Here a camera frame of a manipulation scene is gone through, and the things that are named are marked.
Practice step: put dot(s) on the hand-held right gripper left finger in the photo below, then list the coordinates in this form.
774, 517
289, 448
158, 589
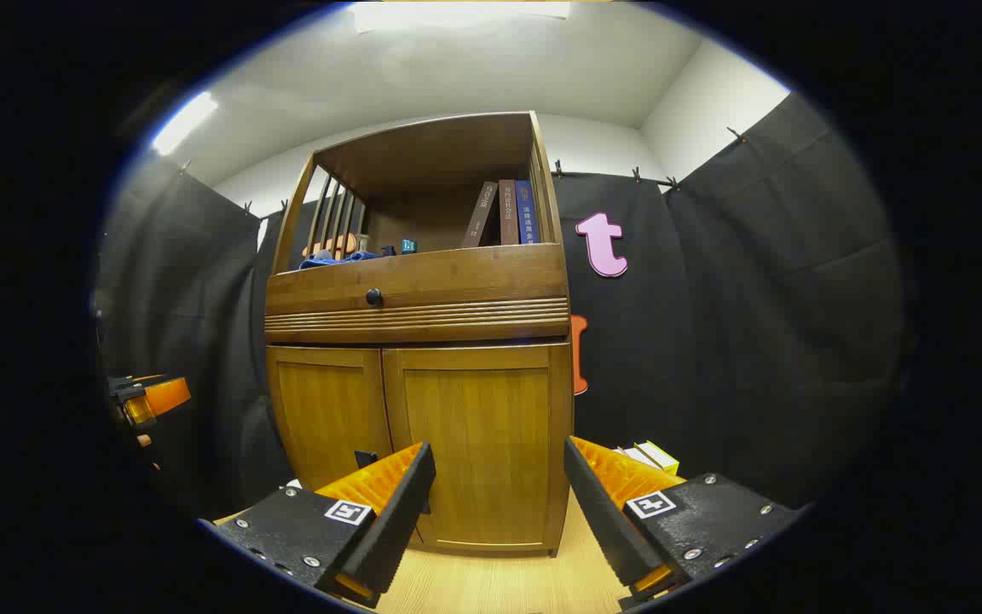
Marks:
397, 520

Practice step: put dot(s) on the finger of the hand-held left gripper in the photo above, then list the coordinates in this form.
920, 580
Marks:
167, 397

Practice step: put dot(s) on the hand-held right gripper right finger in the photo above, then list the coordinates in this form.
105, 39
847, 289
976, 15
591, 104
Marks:
606, 520

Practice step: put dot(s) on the wooden cabinet door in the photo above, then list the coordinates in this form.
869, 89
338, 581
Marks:
491, 426
320, 409

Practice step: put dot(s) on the wooden double-door shoe cabinet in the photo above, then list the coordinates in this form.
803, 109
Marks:
457, 149

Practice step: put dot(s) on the beige book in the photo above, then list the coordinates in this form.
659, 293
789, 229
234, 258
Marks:
636, 456

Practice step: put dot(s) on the yellow book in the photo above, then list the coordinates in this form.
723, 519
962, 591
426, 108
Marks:
663, 459

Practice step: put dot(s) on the black backdrop cloth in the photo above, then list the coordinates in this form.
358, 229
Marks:
713, 341

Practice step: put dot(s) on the blue cloth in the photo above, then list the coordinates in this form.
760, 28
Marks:
337, 258

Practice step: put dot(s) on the wooden drawer with black knob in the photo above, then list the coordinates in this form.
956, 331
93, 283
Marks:
474, 277

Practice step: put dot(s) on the ceiling light panel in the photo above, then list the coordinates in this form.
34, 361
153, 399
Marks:
184, 124

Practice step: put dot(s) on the leaning brown book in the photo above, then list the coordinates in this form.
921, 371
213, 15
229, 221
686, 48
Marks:
481, 217

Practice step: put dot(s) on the blue book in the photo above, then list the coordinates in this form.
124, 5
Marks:
525, 213

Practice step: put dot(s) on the dark red-brown book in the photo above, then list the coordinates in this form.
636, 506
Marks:
508, 213

